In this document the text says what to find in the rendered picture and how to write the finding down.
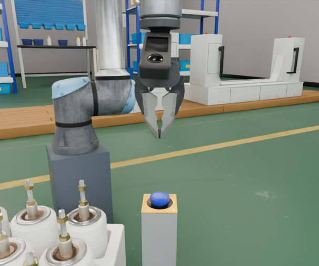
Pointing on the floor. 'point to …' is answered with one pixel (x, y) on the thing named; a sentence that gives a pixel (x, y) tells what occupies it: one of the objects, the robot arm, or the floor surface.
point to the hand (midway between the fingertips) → (159, 133)
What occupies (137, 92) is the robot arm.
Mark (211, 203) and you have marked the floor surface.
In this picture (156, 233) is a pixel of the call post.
